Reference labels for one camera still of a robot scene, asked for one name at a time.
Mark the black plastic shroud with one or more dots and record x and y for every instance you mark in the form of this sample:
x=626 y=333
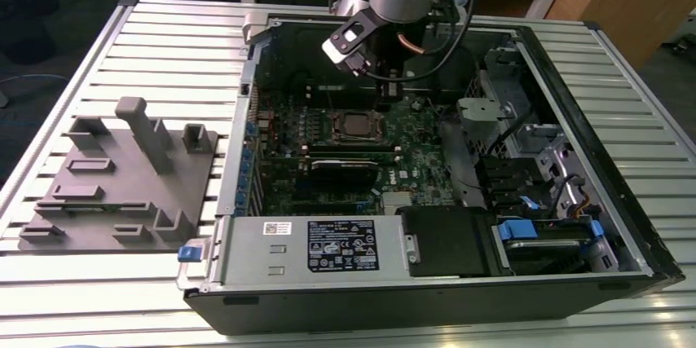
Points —
x=451 y=242

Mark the round silver capacitor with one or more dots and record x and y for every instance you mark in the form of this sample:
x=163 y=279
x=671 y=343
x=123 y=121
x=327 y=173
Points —
x=418 y=103

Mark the perforated metal drive cage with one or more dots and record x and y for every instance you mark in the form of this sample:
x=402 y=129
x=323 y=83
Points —
x=508 y=87

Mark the black PC case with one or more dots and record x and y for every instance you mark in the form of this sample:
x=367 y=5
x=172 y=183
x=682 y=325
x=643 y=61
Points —
x=380 y=311

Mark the silver CPU with green edge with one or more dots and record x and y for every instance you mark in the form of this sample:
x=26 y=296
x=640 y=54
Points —
x=359 y=124

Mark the grey plastic parts rack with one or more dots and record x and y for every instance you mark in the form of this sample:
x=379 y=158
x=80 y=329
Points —
x=136 y=201

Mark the black graphics card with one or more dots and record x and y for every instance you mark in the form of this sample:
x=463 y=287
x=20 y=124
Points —
x=346 y=173

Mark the silver power supply with label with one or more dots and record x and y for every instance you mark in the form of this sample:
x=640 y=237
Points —
x=255 y=254

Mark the hard disk in blue carrier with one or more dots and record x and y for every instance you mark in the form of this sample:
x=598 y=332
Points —
x=519 y=230

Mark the grey metal bracket with hole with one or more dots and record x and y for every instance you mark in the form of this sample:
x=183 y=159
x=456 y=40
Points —
x=482 y=109

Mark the silver chipset heatsink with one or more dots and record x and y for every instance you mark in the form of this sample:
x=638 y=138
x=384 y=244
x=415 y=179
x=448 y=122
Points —
x=396 y=203

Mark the green motherboard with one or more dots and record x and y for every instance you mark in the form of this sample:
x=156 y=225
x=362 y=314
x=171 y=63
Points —
x=430 y=168

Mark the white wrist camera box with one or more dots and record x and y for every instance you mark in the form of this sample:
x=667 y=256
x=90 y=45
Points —
x=346 y=44

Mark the black RAM slot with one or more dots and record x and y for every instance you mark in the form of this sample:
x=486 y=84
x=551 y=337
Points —
x=348 y=146

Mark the green RAM stick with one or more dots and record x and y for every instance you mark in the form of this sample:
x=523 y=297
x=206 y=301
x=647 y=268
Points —
x=90 y=207

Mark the blue plastic latch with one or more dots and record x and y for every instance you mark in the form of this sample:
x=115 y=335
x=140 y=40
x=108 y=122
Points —
x=190 y=254

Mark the silver metal disk bay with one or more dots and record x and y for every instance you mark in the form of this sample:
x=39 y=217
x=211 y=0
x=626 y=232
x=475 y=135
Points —
x=560 y=148

